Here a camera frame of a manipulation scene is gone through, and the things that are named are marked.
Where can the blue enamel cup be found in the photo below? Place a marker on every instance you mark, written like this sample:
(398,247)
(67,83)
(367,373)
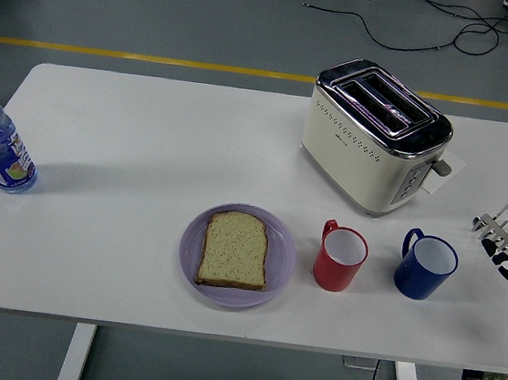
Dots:
(416,279)

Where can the red enamel cup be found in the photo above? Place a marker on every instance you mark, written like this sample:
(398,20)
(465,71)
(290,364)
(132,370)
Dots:
(332,272)

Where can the slice of bread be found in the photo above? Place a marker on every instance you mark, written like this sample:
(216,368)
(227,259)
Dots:
(234,252)

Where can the silver metal toast rack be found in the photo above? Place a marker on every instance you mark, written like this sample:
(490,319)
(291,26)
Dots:
(504,213)

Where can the grey box under table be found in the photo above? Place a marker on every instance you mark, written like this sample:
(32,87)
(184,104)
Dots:
(356,363)

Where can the cream and chrome toaster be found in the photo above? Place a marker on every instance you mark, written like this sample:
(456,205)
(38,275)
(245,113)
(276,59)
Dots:
(344,163)

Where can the purple plate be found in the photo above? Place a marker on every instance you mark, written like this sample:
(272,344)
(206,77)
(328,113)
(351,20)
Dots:
(283,257)

